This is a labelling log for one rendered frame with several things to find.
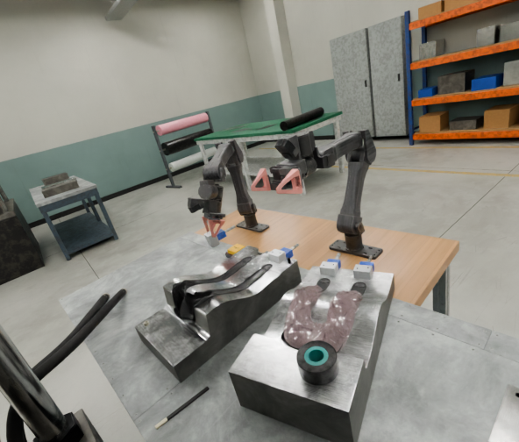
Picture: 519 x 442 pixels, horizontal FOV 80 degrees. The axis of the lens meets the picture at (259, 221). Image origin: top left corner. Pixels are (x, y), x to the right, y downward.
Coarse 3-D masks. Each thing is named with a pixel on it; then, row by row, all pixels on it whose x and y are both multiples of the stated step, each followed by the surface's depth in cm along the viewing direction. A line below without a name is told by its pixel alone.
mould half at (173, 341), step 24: (264, 264) 108; (288, 264) 105; (168, 288) 100; (192, 288) 96; (216, 288) 97; (264, 288) 97; (288, 288) 105; (168, 312) 100; (216, 312) 85; (240, 312) 92; (264, 312) 98; (144, 336) 92; (168, 336) 90; (192, 336) 87; (216, 336) 87; (168, 360) 81; (192, 360) 82
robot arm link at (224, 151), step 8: (216, 144) 141; (224, 144) 139; (232, 144) 139; (224, 152) 133; (232, 152) 140; (240, 152) 146; (216, 160) 127; (224, 160) 132; (240, 160) 144; (208, 168) 123; (216, 168) 122; (208, 176) 123; (216, 176) 122
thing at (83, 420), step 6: (78, 414) 81; (84, 414) 81; (78, 420) 79; (84, 420) 79; (84, 426) 77; (90, 426) 78; (84, 432) 76; (90, 432) 75; (84, 438) 74; (90, 438) 74; (96, 438) 76
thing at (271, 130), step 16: (320, 112) 442; (336, 112) 446; (240, 128) 546; (256, 128) 491; (272, 128) 445; (288, 128) 392; (304, 128) 400; (336, 128) 455; (240, 144) 481; (208, 160) 575; (256, 160) 579; (272, 160) 549; (272, 176) 459; (304, 192) 426
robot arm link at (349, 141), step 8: (344, 136) 106; (352, 136) 105; (360, 136) 107; (368, 136) 108; (328, 144) 101; (336, 144) 100; (344, 144) 102; (352, 144) 106; (360, 144) 108; (368, 144) 108; (320, 152) 95; (328, 152) 95; (336, 152) 98; (344, 152) 103; (368, 152) 109; (336, 160) 99; (368, 160) 110
